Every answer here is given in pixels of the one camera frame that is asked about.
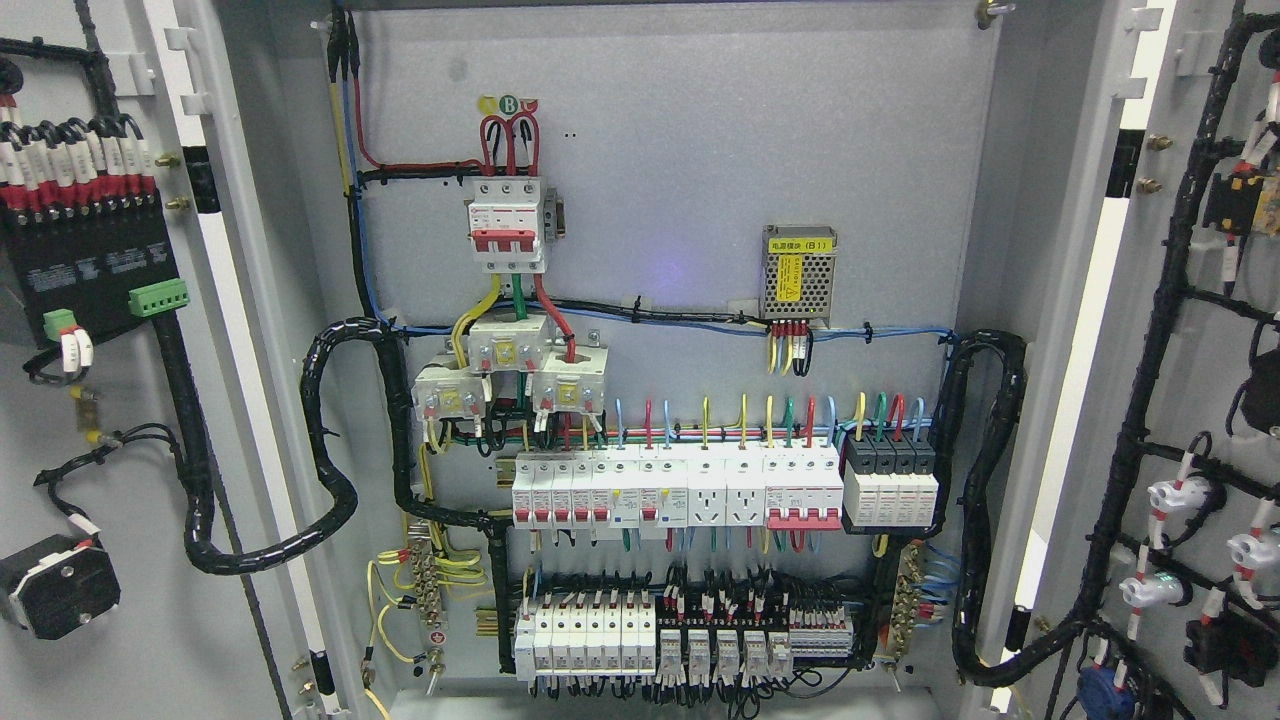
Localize white current transformers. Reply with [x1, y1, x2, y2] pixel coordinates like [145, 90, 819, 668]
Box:
[412, 313, 609, 423]

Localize white mini breaker row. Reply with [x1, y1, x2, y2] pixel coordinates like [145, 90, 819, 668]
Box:
[511, 447, 690, 541]

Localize white socket module row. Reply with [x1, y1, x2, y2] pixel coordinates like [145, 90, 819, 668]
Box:
[687, 445, 765, 527]

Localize metal mesh power supply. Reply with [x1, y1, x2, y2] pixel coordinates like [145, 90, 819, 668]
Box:
[758, 225, 838, 323]

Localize red main circuit breaker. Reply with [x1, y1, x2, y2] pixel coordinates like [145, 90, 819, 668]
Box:
[463, 176, 556, 274]

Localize lower white relay row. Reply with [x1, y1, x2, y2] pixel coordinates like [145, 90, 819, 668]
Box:
[513, 582, 855, 702]

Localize black white surge protector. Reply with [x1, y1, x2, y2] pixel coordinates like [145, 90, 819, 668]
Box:
[841, 436, 940, 537]

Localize brass left terminal bar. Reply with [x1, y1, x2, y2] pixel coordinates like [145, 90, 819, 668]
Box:
[407, 521, 447, 652]

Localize brass terminal bar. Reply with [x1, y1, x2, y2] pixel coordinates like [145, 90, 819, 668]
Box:
[884, 541, 924, 662]
[407, 521, 447, 652]

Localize brass right terminal bar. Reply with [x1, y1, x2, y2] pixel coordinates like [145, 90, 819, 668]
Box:
[884, 541, 924, 662]

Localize black digital power meter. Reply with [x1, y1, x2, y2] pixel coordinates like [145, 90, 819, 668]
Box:
[1, 204, 179, 348]

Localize red handled circuit breaker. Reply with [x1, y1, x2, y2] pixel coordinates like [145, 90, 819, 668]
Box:
[763, 446, 844, 530]

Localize black right wire harness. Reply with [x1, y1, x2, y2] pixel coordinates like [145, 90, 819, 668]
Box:
[928, 331, 1030, 685]

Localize black wire harness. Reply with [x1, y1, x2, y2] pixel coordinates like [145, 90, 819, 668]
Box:
[183, 316, 521, 676]
[928, 331, 1030, 685]

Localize black left wire harness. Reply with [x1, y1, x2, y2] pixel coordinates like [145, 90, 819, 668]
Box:
[183, 316, 521, 676]

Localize white rotary selector switch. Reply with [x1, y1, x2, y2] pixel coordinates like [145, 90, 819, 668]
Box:
[1, 534, 122, 641]

